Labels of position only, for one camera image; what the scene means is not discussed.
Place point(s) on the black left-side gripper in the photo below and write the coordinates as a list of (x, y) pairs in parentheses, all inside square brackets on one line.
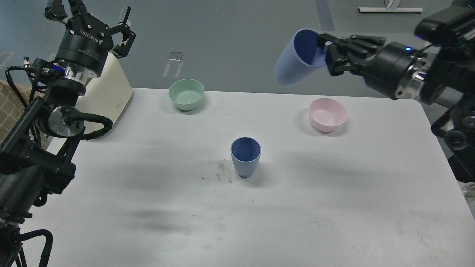
[(83, 46)]

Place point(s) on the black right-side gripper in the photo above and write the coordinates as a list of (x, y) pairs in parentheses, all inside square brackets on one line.
[(383, 73)]

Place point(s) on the blue cup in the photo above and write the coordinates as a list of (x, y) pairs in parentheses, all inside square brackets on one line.
[(245, 155), (300, 58)]

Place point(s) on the black left-side robot arm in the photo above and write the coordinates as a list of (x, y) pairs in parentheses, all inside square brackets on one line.
[(36, 154)]

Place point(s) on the white stand base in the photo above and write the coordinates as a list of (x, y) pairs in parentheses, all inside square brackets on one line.
[(391, 6)]

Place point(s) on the pink bowl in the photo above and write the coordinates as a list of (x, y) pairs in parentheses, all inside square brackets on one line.
[(326, 114)]

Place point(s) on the cream toaster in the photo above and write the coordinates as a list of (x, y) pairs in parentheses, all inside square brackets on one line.
[(109, 94)]

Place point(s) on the silver floor plate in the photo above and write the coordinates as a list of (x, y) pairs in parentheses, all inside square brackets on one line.
[(175, 57)]

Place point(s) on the green bowl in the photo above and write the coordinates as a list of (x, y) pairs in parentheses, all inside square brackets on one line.
[(186, 94)]

